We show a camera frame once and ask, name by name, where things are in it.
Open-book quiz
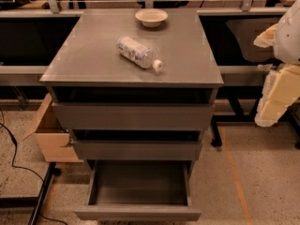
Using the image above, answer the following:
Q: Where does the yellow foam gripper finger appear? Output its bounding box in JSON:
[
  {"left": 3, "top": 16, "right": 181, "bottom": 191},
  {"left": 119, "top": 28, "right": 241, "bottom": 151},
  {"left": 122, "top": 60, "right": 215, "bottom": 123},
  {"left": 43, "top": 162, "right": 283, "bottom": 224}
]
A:
[
  {"left": 253, "top": 24, "right": 278, "bottom": 48},
  {"left": 255, "top": 65, "right": 300, "bottom": 127}
]

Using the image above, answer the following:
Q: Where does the clear plastic water bottle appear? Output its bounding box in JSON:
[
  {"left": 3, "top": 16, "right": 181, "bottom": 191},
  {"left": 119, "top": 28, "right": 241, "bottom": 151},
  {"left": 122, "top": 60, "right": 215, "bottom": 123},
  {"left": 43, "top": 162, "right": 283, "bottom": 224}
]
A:
[{"left": 116, "top": 37, "right": 163, "bottom": 73}]

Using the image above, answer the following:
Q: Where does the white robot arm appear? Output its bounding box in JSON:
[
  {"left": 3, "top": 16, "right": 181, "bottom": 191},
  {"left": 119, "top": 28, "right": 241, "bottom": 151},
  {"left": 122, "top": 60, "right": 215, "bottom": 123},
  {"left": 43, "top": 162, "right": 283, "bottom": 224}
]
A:
[{"left": 254, "top": 0, "right": 300, "bottom": 127}]

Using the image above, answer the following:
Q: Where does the grey drawer cabinet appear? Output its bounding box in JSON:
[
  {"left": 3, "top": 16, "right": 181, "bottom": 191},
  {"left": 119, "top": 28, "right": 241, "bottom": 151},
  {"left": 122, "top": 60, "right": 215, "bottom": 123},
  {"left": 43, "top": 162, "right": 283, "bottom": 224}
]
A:
[{"left": 38, "top": 7, "right": 225, "bottom": 173}]

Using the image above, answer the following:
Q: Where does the grey top drawer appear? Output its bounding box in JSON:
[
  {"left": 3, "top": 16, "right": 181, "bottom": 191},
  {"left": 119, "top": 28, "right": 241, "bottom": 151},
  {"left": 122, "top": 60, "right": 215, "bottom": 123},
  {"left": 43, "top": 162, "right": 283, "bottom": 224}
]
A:
[{"left": 52, "top": 103, "right": 213, "bottom": 131}]

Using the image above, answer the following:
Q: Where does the grey open bottom drawer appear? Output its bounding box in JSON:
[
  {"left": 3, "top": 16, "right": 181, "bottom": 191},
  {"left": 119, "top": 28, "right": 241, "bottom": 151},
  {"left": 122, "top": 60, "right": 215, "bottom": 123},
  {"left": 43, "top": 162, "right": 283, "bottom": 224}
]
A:
[{"left": 75, "top": 161, "right": 201, "bottom": 221}]

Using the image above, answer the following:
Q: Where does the grey middle drawer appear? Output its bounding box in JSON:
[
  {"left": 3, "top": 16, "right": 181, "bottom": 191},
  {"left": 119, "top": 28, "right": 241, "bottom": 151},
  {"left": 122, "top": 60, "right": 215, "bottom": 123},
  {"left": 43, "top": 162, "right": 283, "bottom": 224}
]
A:
[{"left": 72, "top": 130, "right": 202, "bottom": 160}]

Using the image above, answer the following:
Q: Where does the white bowl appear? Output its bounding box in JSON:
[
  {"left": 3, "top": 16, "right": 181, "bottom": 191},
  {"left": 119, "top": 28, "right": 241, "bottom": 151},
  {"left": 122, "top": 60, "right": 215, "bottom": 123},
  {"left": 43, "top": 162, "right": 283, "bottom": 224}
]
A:
[{"left": 135, "top": 8, "right": 168, "bottom": 28}]

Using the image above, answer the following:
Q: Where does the cardboard box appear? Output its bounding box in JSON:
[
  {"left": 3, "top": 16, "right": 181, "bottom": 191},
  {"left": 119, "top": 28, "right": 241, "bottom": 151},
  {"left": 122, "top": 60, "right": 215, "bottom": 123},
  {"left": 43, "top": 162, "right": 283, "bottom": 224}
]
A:
[{"left": 22, "top": 94, "right": 83, "bottom": 163}]

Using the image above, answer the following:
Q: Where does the right metal rail bench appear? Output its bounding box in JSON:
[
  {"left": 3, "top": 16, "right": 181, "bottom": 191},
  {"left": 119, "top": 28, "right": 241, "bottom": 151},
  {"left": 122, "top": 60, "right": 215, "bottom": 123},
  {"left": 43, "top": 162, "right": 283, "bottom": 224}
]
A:
[{"left": 198, "top": 7, "right": 288, "bottom": 87}]

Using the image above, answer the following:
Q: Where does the metal rail bench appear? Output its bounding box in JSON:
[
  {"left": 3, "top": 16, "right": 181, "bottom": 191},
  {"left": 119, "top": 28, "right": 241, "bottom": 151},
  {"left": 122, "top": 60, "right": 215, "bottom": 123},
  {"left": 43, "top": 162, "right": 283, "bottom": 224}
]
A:
[
  {"left": 198, "top": 7, "right": 288, "bottom": 87},
  {"left": 0, "top": 9, "right": 82, "bottom": 86}
]

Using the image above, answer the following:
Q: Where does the black table leg frame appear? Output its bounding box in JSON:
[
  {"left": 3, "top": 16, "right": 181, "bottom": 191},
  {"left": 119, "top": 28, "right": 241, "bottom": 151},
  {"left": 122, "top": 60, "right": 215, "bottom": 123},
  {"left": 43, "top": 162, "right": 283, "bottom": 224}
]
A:
[{"left": 210, "top": 87, "right": 300, "bottom": 150}]

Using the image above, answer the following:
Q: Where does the left metal rail bench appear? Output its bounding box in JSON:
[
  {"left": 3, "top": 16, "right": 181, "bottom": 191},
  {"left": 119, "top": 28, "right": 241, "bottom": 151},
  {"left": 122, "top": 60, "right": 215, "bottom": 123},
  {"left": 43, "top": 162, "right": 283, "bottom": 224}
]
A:
[{"left": 0, "top": 9, "right": 82, "bottom": 86}]

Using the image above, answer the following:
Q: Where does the black metal floor frame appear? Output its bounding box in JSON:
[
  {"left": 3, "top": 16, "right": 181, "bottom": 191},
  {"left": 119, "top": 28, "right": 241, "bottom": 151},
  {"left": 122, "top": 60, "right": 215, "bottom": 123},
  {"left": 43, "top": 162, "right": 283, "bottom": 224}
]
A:
[{"left": 0, "top": 162, "right": 59, "bottom": 225}]

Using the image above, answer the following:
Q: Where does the black floor cable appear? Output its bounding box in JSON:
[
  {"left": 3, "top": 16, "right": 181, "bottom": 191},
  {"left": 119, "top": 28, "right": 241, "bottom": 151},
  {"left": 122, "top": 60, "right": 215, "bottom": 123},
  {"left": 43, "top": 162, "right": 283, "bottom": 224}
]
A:
[{"left": 0, "top": 110, "right": 68, "bottom": 225}]

